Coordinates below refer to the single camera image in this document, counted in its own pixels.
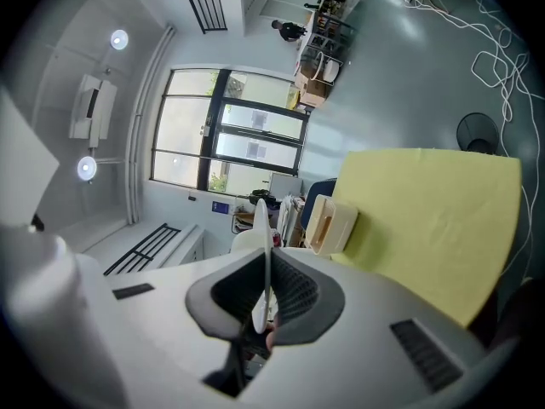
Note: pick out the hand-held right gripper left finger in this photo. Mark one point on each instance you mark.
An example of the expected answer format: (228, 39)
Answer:
(149, 335)

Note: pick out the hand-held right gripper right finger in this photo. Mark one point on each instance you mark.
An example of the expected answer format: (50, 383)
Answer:
(362, 335)

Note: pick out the white round plate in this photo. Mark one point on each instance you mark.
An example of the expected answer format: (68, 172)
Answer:
(265, 245)

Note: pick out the yellow covered table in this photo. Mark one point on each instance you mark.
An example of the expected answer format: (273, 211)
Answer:
(426, 228)

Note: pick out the dark blue chair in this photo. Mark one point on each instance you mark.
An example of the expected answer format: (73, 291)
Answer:
(321, 192)

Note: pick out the black balcony railing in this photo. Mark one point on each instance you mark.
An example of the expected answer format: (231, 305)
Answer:
(145, 249)
(204, 2)

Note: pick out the cream utensil holder box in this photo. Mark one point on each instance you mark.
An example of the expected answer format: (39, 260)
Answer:
(332, 224)

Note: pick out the stack of white boards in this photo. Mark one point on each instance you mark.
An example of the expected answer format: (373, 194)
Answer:
(294, 220)

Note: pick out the round ceiling light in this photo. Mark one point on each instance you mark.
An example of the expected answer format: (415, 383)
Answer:
(119, 39)
(86, 168)

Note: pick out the white ceiling pipes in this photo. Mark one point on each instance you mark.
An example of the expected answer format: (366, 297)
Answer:
(136, 143)

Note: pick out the black mesh waste bin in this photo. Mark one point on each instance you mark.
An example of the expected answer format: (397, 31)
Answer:
(477, 132)

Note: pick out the white ceiling air conditioner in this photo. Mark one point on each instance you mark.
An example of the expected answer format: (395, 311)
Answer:
(91, 109)

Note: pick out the glass double door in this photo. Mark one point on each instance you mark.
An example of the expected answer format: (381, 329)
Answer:
(259, 119)

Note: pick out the large cardboard box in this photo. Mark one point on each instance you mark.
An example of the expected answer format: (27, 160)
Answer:
(311, 92)

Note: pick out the round white side table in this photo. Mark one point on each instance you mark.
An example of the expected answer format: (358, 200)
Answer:
(330, 68)

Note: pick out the blue wall poster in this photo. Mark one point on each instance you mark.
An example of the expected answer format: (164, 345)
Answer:
(219, 207)

